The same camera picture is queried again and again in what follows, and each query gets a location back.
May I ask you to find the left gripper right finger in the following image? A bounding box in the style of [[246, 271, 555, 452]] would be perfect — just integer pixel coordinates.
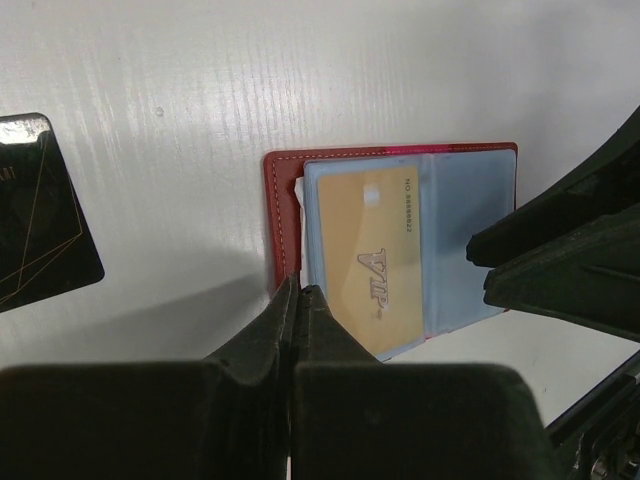
[[292, 287, 559, 479]]

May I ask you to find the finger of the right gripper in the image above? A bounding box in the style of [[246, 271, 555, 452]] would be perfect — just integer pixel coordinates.
[[466, 113, 639, 341]]

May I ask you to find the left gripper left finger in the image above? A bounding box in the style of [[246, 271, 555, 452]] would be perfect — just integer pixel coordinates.
[[1, 276, 298, 479]]

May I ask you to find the red leather card holder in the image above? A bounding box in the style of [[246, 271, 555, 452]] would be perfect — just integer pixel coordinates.
[[263, 142, 518, 360]]

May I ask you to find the gold VIP card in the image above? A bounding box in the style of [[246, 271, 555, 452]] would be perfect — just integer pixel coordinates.
[[317, 164, 424, 355]]

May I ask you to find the black VIP card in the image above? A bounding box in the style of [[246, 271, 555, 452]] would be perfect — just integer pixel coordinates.
[[0, 113, 105, 312]]

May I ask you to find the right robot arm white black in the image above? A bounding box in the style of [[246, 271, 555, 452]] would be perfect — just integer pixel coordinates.
[[466, 115, 639, 479]]

